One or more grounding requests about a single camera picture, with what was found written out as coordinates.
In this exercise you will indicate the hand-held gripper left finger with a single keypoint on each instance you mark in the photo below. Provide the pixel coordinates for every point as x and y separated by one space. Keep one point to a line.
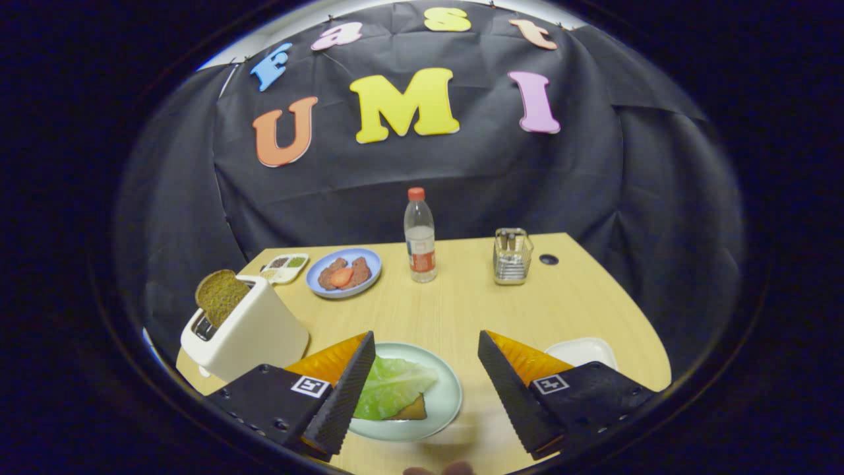
346 396

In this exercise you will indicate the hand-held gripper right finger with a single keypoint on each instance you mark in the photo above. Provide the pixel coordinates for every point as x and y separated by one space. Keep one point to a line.
511 396

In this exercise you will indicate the green lettuce leaf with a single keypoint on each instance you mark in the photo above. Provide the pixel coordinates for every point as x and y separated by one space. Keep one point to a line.
389 389

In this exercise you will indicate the round brown bread slice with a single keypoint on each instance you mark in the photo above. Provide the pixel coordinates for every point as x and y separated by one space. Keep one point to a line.
221 297

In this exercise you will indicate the pale green plate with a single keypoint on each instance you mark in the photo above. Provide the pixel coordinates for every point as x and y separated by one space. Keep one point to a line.
445 396

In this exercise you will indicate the golden toast slice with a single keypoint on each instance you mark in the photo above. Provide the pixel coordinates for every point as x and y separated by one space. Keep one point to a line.
412 412

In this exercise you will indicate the small white plate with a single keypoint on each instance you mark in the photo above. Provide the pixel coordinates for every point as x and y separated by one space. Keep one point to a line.
583 349

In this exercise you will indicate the white toaster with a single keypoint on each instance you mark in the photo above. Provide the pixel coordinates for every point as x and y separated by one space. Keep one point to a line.
257 330

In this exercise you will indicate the red tomato slice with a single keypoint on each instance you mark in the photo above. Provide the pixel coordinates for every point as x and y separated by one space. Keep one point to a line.
341 278

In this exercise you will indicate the brown meat slice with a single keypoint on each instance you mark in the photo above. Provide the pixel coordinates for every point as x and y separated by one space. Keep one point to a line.
326 277
361 270

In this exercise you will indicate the clear cutlery holder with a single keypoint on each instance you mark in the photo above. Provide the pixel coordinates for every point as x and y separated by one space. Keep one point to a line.
513 267

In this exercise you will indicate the blue plate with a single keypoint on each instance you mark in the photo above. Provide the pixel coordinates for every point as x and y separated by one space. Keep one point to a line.
368 258

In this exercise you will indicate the black table grommet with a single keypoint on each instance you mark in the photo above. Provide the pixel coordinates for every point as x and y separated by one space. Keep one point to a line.
548 259

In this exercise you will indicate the white condiment tray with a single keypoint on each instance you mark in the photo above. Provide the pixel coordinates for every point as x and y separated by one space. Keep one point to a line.
285 267

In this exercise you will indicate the metal cutlery piece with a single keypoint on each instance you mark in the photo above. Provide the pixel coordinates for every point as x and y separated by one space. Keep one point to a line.
513 239
502 239

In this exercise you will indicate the clear bottle red cap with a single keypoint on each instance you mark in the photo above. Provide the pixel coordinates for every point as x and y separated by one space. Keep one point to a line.
420 237

